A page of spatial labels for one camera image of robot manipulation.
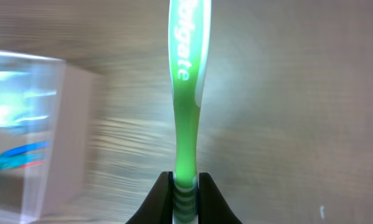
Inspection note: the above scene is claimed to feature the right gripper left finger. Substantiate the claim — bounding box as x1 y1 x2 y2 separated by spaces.
126 171 174 224

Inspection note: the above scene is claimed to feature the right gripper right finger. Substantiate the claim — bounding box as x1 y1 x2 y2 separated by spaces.
198 172 242 224

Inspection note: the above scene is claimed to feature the blue disposable razor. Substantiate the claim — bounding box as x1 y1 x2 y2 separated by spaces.
1 141 50 157

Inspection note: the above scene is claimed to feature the teal toothpaste tube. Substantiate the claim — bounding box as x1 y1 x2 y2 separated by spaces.
0 152 45 170

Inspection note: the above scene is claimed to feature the clear pump bottle dark liquid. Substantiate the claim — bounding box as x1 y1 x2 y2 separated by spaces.
0 58 63 134

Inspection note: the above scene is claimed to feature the green toothbrush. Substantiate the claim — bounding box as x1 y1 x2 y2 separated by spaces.
168 0 212 223

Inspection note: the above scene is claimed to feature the white cardboard box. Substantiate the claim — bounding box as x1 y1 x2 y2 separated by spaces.
0 50 98 223

